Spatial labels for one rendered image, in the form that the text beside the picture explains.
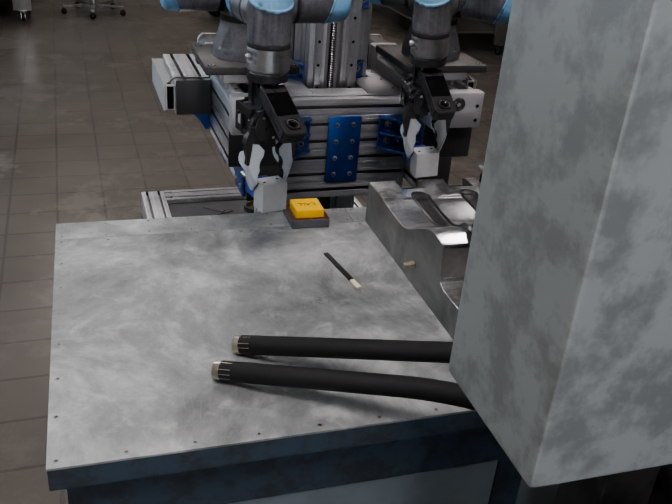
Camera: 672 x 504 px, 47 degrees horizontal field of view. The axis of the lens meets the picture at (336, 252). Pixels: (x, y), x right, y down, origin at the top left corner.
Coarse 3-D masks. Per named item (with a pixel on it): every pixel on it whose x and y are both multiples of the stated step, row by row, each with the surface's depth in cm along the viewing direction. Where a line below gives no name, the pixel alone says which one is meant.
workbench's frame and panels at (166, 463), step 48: (336, 432) 107; (384, 432) 109; (432, 432) 112; (480, 432) 118; (48, 480) 97; (96, 480) 99; (144, 480) 103; (192, 480) 106; (240, 480) 108; (288, 480) 111; (336, 480) 114; (384, 480) 117; (432, 480) 120; (480, 480) 123
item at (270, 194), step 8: (264, 176) 146; (272, 176) 143; (264, 184) 140; (272, 184) 140; (280, 184) 141; (248, 192) 145; (256, 192) 142; (264, 192) 140; (272, 192) 140; (280, 192) 141; (256, 200) 142; (264, 200) 140; (272, 200) 141; (280, 200) 142; (264, 208) 141; (272, 208) 142; (280, 208) 143
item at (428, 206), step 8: (416, 192) 159; (464, 192) 162; (472, 192) 162; (416, 200) 156; (424, 200) 157; (432, 200) 156; (472, 200) 160; (424, 208) 154; (432, 208) 154; (432, 216) 152; (440, 216) 152; (440, 224) 149; (448, 224) 149; (464, 224) 135; (472, 224) 140
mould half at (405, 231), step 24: (384, 192) 158; (408, 192) 159; (432, 192) 160; (456, 192) 161; (384, 216) 155; (408, 216) 150; (456, 216) 151; (384, 240) 156; (408, 240) 143; (432, 240) 133; (456, 240) 131; (432, 264) 134; (456, 264) 131; (432, 288) 134; (456, 288) 131; (456, 312) 126
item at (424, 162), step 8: (416, 152) 162; (424, 152) 162; (432, 152) 162; (408, 160) 168; (416, 160) 162; (424, 160) 162; (432, 160) 163; (416, 168) 163; (424, 168) 163; (432, 168) 164; (416, 176) 164; (424, 176) 164
